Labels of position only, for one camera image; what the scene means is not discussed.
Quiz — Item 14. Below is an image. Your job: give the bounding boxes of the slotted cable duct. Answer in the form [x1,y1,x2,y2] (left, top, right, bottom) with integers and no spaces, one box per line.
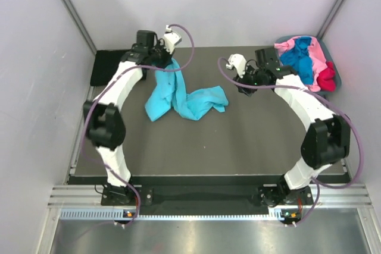
[60,208,300,222]

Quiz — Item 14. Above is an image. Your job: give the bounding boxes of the magenta t shirt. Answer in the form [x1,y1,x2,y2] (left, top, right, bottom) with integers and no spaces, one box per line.
[317,61,336,92]

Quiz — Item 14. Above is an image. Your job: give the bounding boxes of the purple cable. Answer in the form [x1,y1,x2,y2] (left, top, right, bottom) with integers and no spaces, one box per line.
[217,56,366,224]
[80,23,195,227]

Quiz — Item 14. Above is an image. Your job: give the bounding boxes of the pink t shirt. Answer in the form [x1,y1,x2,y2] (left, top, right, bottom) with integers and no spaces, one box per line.
[274,35,327,92]

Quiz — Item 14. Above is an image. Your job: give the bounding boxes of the light blue t shirt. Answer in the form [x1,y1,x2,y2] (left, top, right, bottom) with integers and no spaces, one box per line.
[145,60,229,122]

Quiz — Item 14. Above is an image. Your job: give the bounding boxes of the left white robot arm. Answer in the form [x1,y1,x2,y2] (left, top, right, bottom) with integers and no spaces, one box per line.
[83,26,182,206]

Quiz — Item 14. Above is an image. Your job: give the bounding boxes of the corner aluminium post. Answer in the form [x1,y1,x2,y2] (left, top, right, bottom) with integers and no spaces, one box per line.
[315,0,366,40]
[61,0,97,55]

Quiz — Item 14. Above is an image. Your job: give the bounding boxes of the folded black t shirt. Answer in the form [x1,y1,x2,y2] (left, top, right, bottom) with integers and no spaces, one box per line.
[90,50,129,87]

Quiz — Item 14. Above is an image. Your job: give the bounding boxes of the left corner aluminium post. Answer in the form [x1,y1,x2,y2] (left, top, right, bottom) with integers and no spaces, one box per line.
[61,0,97,55]

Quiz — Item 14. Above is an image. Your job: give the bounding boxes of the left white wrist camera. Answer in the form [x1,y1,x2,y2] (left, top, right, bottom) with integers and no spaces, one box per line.
[163,25,182,54]

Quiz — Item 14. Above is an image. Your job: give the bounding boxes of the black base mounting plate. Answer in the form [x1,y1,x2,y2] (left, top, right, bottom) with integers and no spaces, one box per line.
[100,184,314,215]

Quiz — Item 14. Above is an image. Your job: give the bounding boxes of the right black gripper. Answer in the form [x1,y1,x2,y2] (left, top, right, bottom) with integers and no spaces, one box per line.
[232,64,264,97]

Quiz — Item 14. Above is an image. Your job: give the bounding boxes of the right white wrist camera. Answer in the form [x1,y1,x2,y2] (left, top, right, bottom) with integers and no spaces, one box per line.
[226,54,247,78]

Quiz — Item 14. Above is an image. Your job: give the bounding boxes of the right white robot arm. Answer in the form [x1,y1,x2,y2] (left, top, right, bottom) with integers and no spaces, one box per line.
[226,48,351,207]

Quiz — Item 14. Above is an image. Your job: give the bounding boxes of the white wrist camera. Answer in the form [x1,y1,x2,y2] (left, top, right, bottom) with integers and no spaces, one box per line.
[163,25,182,54]
[226,54,247,78]

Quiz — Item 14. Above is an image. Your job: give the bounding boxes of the right corner aluminium post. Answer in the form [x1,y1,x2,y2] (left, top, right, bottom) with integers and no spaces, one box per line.
[315,0,366,40]

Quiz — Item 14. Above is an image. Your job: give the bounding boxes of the dark blue t shirt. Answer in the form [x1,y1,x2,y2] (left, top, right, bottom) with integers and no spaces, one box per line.
[280,36,314,85]

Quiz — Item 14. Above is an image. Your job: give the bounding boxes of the blue laundry basket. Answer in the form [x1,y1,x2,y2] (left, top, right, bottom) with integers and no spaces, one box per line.
[275,35,342,97]

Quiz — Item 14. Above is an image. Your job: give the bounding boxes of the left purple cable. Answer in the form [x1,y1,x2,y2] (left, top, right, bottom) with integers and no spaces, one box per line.
[80,23,195,227]

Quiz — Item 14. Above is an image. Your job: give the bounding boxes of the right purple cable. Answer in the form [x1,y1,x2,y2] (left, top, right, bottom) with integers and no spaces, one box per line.
[217,56,366,224]

